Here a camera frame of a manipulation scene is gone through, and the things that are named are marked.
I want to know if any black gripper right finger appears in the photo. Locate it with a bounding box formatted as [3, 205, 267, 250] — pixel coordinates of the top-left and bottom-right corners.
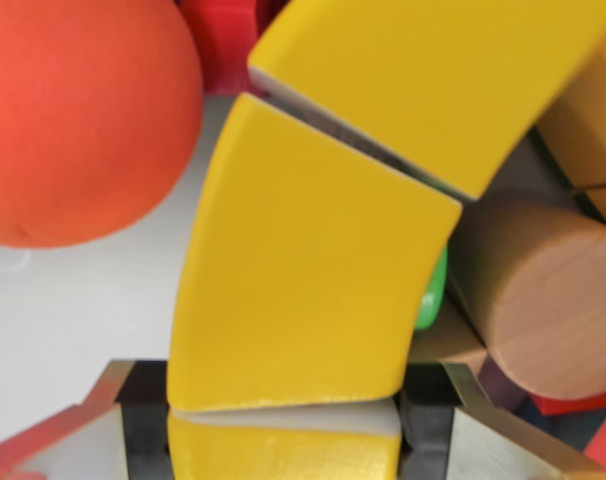
[397, 362, 606, 480]

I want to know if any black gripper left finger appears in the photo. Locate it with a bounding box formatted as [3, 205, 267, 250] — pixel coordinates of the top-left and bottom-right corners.
[0, 359, 174, 480]

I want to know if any yellow wooden toy banana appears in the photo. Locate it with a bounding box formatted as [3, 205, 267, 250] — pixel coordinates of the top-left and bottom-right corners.
[166, 0, 606, 480]

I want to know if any brown wooden block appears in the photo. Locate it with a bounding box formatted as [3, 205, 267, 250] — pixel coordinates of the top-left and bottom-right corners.
[407, 292, 490, 377]

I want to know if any light wooden cylinder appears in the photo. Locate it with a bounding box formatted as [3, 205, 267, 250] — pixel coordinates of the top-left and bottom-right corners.
[450, 202, 606, 401]

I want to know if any green wooden toy piece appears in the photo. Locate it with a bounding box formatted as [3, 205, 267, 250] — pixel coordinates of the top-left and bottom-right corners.
[413, 244, 449, 331]

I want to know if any orange foam ball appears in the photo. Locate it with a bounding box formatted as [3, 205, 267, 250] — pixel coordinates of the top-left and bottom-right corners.
[0, 0, 204, 250]

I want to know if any orange-yellow sliced wooden toy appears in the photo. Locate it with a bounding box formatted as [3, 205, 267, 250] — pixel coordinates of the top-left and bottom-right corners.
[535, 37, 606, 231]

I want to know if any red wooden block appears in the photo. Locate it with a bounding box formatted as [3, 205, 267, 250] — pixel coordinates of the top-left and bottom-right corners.
[180, 0, 260, 96]

